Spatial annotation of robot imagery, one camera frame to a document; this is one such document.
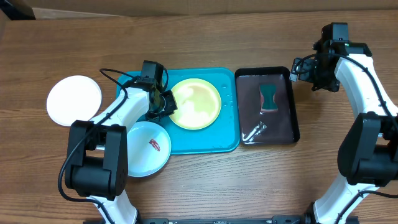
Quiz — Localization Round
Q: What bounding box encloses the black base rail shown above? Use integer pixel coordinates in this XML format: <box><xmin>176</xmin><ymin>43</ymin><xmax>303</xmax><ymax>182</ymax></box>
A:
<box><xmin>136</xmin><ymin>215</ymin><xmax>302</xmax><ymax>224</ymax></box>

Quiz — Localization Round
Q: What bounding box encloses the cardboard panel at back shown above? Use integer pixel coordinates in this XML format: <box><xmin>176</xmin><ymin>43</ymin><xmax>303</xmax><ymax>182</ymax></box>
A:
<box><xmin>24</xmin><ymin>0</ymin><xmax>397</xmax><ymax>16</ymax></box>

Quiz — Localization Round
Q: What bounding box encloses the light blue plate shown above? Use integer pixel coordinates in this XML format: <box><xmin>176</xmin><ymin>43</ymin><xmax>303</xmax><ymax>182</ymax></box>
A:
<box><xmin>127</xmin><ymin>121</ymin><xmax>171</xmax><ymax>177</ymax></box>

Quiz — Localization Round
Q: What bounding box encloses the teal plastic tray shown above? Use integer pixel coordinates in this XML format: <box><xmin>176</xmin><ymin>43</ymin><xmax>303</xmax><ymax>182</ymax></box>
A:
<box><xmin>115</xmin><ymin>67</ymin><xmax>241</xmax><ymax>156</ymax></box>

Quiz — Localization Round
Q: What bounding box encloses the dark object top-left corner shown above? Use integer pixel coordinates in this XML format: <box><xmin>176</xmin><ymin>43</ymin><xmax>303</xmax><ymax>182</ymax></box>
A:
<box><xmin>1</xmin><ymin>0</ymin><xmax>35</xmax><ymax>21</ymax></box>

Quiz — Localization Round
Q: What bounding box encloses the yellow-green plate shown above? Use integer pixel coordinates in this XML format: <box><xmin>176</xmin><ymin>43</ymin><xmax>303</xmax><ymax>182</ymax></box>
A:
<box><xmin>170</xmin><ymin>78</ymin><xmax>221</xmax><ymax>130</ymax></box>

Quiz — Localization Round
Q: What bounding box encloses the white plate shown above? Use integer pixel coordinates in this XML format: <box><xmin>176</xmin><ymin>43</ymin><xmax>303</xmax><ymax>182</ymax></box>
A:
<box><xmin>46</xmin><ymin>75</ymin><xmax>102</xmax><ymax>126</ymax></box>

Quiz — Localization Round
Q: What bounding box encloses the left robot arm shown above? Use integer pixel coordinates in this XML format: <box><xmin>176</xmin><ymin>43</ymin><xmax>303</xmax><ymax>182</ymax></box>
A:
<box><xmin>57</xmin><ymin>60</ymin><xmax>177</xmax><ymax>223</ymax></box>

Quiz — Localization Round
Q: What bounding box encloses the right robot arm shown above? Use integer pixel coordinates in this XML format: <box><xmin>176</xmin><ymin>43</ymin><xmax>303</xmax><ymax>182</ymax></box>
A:
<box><xmin>290</xmin><ymin>22</ymin><xmax>397</xmax><ymax>224</ymax></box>

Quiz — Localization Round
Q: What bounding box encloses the green scrubbing sponge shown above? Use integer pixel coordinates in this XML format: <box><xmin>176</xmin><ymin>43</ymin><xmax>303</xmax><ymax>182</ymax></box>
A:
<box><xmin>259</xmin><ymin>84</ymin><xmax>278</xmax><ymax>114</ymax></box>

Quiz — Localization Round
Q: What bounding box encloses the black water tray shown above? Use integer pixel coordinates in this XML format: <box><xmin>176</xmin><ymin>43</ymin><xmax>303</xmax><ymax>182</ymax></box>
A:
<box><xmin>235</xmin><ymin>67</ymin><xmax>300</xmax><ymax>145</ymax></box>

